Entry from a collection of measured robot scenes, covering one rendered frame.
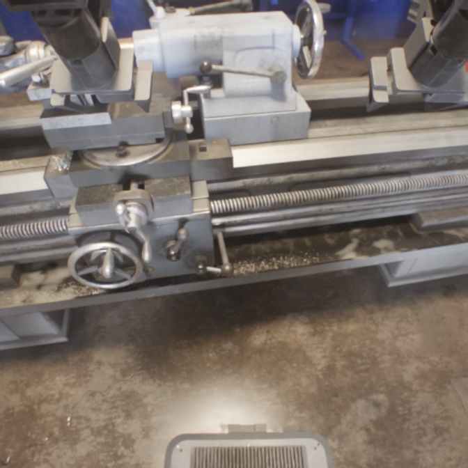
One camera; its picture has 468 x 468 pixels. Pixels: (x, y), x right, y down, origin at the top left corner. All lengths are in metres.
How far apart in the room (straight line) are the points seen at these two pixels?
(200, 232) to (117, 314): 0.86
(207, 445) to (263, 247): 0.72
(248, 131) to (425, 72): 0.69
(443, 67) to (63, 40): 0.44
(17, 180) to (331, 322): 1.39
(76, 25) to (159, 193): 0.56
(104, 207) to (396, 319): 1.41
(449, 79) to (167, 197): 0.66
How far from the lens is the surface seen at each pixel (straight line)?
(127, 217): 0.85
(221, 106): 1.08
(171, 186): 0.94
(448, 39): 0.49
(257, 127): 1.12
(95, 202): 0.95
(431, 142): 1.34
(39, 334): 1.79
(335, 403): 1.58
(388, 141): 1.26
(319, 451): 1.26
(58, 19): 0.44
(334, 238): 1.47
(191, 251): 1.09
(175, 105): 0.96
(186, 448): 1.24
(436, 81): 0.54
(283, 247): 1.39
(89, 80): 0.50
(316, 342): 1.65
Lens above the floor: 1.48
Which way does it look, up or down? 49 degrees down
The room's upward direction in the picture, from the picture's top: straight up
